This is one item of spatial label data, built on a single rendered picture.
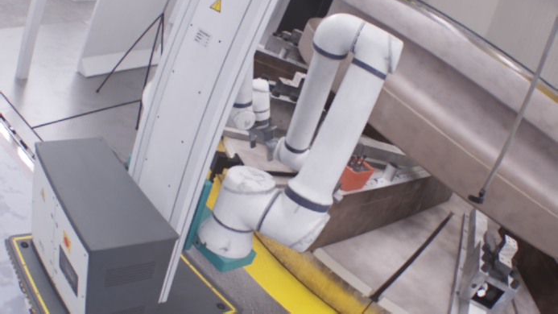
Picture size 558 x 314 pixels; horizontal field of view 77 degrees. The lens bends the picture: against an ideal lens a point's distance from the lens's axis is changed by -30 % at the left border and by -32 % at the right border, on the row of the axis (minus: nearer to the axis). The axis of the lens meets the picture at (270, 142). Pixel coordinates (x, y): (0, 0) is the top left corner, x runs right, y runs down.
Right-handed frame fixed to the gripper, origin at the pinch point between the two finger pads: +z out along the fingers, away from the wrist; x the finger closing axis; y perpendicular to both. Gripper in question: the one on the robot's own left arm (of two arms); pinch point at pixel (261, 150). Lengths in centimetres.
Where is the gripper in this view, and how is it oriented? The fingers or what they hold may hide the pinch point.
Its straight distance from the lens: 223.2
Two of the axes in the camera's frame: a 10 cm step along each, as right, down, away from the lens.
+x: -5.8, -4.2, 6.9
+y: 8.1, -3.4, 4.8
